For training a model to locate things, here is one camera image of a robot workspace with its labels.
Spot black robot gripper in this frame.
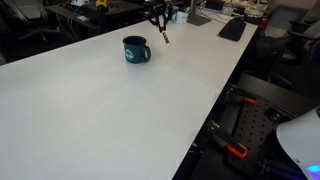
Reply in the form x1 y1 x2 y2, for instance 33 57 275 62
144 0 170 33

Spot red Expo marker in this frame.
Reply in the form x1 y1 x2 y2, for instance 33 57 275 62
162 31 170 46

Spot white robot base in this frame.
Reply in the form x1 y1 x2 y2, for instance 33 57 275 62
276 107 320 180

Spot white mug in background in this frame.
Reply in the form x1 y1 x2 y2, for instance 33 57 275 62
173 11 188 24

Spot dark blue enamel mug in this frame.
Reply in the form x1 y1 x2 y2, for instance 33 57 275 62
123 36 151 64

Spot grey monitor stand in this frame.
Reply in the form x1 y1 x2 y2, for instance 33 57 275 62
187 0 210 26

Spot orange black clamp far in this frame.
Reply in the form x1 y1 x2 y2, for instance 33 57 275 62
228 87 259 105

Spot orange black clamp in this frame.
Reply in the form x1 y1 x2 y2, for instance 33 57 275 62
228 87 259 105
208 121 248 159

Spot orange black clamp near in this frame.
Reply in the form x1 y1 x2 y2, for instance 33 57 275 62
208 121 248 159

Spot black perforated mounting board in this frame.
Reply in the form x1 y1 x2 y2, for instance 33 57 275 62
225 99 308 180

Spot black office chair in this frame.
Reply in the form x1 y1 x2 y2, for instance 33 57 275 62
256 20 320 99

